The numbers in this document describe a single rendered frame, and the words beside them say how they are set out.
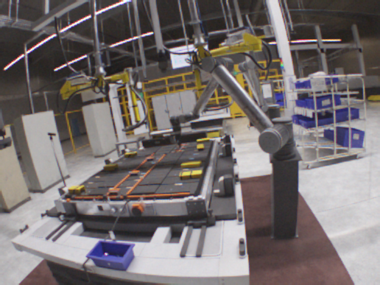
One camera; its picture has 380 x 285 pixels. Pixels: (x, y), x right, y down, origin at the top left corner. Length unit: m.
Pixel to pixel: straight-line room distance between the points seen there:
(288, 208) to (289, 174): 0.36
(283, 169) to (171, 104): 10.00
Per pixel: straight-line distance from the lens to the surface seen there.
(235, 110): 12.03
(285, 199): 2.12
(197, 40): 2.33
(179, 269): 1.02
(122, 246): 1.17
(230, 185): 1.43
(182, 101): 11.41
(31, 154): 5.95
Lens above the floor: 1.57
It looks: 12 degrees down
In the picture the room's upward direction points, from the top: 10 degrees counter-clockwise
